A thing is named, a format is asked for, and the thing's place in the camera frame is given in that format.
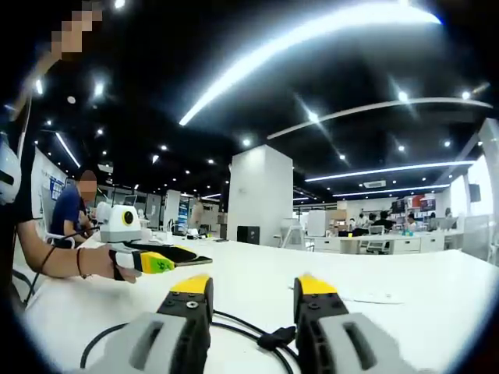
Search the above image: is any white paper sheet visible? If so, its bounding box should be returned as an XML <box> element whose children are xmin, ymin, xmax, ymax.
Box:
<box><xmin>352</xmin><ymin>290</ymin><xmax>405</xmax><ymax>305</ymax></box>

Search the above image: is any black flat device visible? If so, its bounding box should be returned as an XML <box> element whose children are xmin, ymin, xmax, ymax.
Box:
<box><xmin>155</xmin><ymin>243</ymin><xmax>214</xmax><ymax>268</ymax></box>

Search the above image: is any white square pillar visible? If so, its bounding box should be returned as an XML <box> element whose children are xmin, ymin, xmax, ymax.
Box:
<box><xmin>226</xmin><ymin>144</ymin><xmax>295</xmax><ymax>246</ymax></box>

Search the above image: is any long ceiling light strip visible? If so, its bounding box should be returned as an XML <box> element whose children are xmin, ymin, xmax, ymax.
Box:
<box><xmin>178</xmin><ymin>2</ymin><xmax>444</xmax><ymax>127</ymax></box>

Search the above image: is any person's left hand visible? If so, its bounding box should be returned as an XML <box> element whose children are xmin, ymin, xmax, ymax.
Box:
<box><xmin>80</xmin><ymin>246</ymin><xmax>142</xmax><ymax>284</ymax></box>

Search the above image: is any red string bracelet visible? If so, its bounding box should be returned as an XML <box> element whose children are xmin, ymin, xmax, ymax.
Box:
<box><xmin>76</xmin><ymin>246</ymin><xmax>87</xmax><ymax>280</ymax></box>

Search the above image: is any black cabinet box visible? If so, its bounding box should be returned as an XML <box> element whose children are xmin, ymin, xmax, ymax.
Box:
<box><xmin>236</xmin><ymin>225</ymin><xmax>260</xmax><ymax>245</ymax></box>

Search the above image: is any white desk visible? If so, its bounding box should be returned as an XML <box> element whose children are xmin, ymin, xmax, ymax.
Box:
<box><xmin>21</xmin><ymin>232</ymin><xmax>499</xmax><ymax>374</ymax></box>

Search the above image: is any row of white office desks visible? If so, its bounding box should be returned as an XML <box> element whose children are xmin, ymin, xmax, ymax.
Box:
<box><xmin>311</xmin><ymin>231</ymin><xmax>465</xmax><ymax>255</ymax></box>

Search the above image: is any person's black shirt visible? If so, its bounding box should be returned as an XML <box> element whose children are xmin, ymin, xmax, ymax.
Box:
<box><xmin>0</xmin><ymin>58</ymin><xmax>40</xmax><ymax>309</ymax></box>

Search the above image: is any white mesh office chair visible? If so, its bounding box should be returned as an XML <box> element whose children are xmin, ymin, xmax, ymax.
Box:
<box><xmin>279</xmin><ymin>217</ymin><xmax>307</xmax><ymax>250</ymax></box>

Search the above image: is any black charging cable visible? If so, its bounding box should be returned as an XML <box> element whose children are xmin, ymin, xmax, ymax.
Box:
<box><xmin>80</xmin><ymin>309</ymin><xmax>301</xmax><ymax>374</ymax></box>

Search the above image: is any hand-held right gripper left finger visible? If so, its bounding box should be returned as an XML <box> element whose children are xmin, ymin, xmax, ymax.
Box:
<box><xmin>87</xmin><ymin>273</ymin><xmax>215</xmax><ymax>374</ymax></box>

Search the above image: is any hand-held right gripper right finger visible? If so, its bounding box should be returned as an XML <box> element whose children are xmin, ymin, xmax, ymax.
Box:
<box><xmin>292</xmin><ymin>273</ymin><xmax>422</xmax><ymax>374</ymax></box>

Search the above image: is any black Velcro strap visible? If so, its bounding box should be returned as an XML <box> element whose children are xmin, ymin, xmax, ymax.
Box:
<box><xmin>257</xmin><ymin>326</ymin><xmax>296</xmax><ymax>350</ymax></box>

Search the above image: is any white chest-worn device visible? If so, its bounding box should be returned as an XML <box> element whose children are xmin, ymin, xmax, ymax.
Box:
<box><xmin>0</xmin><ymin>130</ymin><xmax>23</xmax><ymax>206</ymax></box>

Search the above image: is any white plastic chair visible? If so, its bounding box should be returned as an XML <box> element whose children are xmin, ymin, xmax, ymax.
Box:
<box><xmin>41</xmin><ymin>228</ymin><xmax>77</xmax><ymax>250</ymax></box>

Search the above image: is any white device cable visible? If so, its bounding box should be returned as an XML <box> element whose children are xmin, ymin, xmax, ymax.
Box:
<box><xmin>16</xmin><ymin>87</ymin><xmax>34</xmax><ymax>157</ymax></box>

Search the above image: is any group of seated people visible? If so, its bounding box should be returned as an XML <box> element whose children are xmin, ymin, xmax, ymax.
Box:
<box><xmin>349</xmin><ymin>209</ymin><xmax>420</xmax><ymax>237</ymax></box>

